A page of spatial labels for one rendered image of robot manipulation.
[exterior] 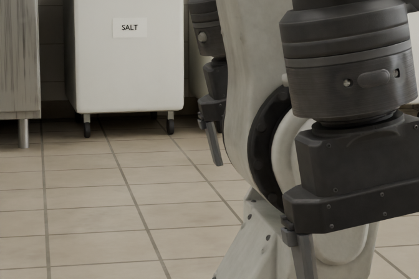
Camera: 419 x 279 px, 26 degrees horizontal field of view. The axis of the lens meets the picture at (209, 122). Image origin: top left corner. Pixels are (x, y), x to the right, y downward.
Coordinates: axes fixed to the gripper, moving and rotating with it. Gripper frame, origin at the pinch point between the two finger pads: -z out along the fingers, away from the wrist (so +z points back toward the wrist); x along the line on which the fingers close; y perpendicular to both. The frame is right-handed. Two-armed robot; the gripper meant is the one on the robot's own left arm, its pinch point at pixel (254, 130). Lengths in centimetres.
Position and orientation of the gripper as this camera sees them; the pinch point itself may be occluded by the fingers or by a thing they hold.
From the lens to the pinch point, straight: 114.2
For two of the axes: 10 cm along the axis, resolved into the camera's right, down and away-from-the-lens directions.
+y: -1.9, -1.9, 9.6
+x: 9.5, -2.7, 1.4
